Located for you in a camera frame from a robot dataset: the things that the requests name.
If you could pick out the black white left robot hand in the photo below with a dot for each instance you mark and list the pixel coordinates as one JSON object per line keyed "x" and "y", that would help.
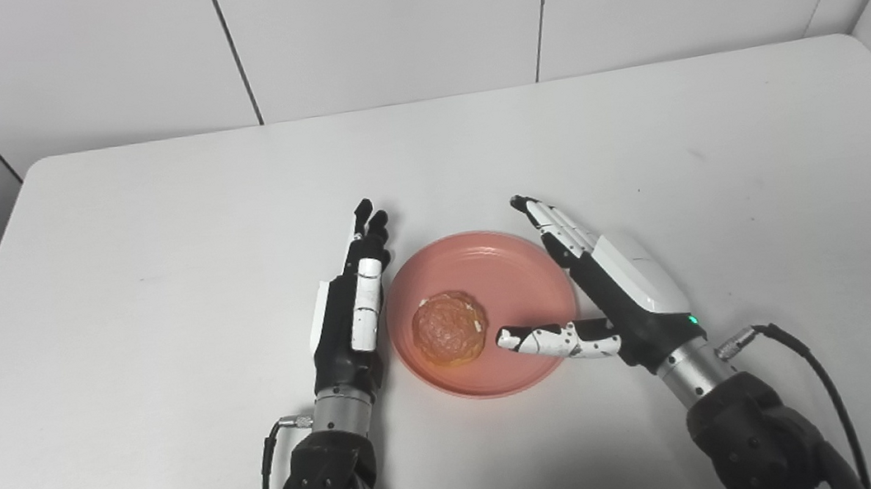
{"x": 340, "y": 347}

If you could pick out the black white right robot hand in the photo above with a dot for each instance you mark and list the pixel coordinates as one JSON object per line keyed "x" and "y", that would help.
{"x": 641, "y": 294}

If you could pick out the golden cream puff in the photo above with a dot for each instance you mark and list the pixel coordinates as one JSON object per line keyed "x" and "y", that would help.
{"x": 448, "y": 328}

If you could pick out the pink round plate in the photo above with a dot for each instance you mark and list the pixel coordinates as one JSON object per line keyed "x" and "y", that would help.
{"x": 506, "y": 277}

